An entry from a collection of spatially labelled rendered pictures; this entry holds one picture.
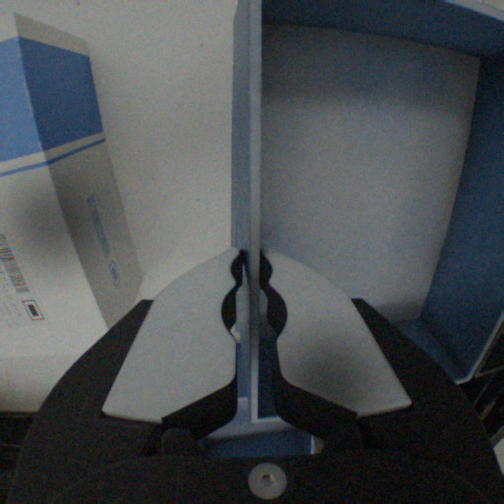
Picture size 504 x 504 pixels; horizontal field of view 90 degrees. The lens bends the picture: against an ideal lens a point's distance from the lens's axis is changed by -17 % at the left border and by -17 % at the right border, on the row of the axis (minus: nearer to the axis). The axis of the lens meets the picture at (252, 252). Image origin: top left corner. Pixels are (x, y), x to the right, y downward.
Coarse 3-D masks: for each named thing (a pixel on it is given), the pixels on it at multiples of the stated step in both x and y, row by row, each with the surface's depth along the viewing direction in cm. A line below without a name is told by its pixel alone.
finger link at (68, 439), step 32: (128, 320) 8; (96, 352) 7; (64, 384) 6; (96, 384) 6; (64, 416) 5; (96, 416) 5; (32, 448) 4; (64, 448) 4; (96, 448) 5; (128, 448) 5; (160, 448) 5; (32, 480) 4; (64, 480) 4
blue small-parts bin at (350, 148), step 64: (256, 0) 7; (320, 0) 9; (384, 0) 8; (448, 0) 7; (256, 64) 8; (320, 64) 14; (384, 64) 14; (448, 64) 14; (256, 128) 9; (320, 128) 15; (384, 128) 15; (448, 128) 16; (256, 192) 10; (320, 192) 17; (384, 192) 17; (448, 192) 18; (256, 256) 11; (320, 256) 19; (384, 256) 19; (448, 256) 19; (256, 320) 12; (448, 320) 19; (256, 384) 14
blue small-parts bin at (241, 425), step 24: (240, 360) 29; (240, 384) 27; (240, 408) 37; (216, 432) 39; (240, 432) 40; (264, 432) 40; (288, 432) 40; (216, 456) 38; (240, 456) 38; (264, 456) 38
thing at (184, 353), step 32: (224, 256) 11; (192, 288) 9; (224, 288) 9; (160, 320) 8; (192, 320) 8; (224, 320) 9; (128, 352) 7; (160, 352) 7; (192, 352) 7; (224, 352) 7; (128, 384) 6; (160, 384) 6; (192, 384) 6; (224, 384) 6; (128, 416) 5; (160, 416) 5; (192, 416) 6; (224, 416) 7
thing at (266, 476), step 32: (192, 448) 5; (352, 448) 5; (96, 480) 4; (128, 480) 4; (160, 480) 4; (192, 480) 4; (224, 480) 4; (256, 480) 4; (288, 480) 4; (320, 480) 4; (352, 480) 4; (384, 480) 4; (416, 480) 4; (448, 480) 4
